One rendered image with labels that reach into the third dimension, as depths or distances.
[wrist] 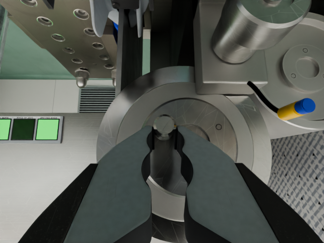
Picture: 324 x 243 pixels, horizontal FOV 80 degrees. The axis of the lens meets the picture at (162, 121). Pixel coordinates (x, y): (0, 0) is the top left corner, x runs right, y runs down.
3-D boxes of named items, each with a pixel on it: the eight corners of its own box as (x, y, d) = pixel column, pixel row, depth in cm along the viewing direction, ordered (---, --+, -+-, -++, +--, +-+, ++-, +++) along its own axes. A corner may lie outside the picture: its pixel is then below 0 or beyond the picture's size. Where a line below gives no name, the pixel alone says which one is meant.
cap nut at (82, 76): (87, 69, 50) (85, 85, 50) (91, 75, 54) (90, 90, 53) (72, 69, 50) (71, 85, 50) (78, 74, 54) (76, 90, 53)
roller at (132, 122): (278, 130, 17) (206, 254, 15) (205, 147, 42) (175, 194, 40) (167, 57, 18) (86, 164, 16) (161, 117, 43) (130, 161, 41)
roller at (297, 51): (359, 11, 20) (385, 129, 17) (246, 94, 45) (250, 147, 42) (240, 9, 19) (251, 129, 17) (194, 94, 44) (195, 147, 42)
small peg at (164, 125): (169, 140, 12) (149, 129, 12) (167, 144, 14) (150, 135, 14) (180, 120, 12) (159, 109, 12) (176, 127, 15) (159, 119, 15)
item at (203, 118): (211, 220, 13) (118, 165, 14) (204, 212, 15) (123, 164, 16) (255, 126, 15) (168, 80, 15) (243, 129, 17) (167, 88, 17)
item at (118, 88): (126, -60, 22) (120, 99, 18) (142, 52, 45) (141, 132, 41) (121, -61, 22) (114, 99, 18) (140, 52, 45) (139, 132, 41)
